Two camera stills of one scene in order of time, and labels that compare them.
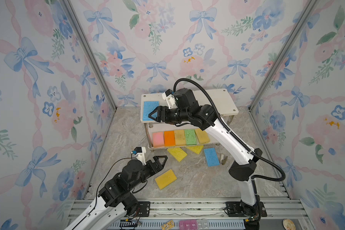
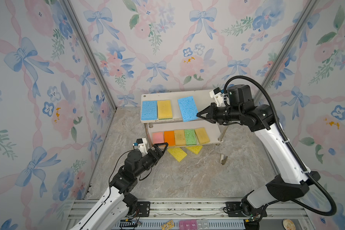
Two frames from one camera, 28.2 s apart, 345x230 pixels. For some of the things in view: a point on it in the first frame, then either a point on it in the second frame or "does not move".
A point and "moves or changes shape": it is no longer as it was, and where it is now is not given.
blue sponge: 211,156 moves or changes shape
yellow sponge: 196,149 does not move
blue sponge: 148,107 does not move
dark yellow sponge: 202,136 does not move
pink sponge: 158,139 does not move
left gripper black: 158,165 -> 159,153
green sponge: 190,139 does not move
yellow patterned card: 167,225 does not move
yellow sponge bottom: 179,137 does not move
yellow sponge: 166,179 moves or changes shape
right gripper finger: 158,113 -> 205,117
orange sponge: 169,138 does not move
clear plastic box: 202,224 does not move
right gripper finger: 160,110 -> 208,112
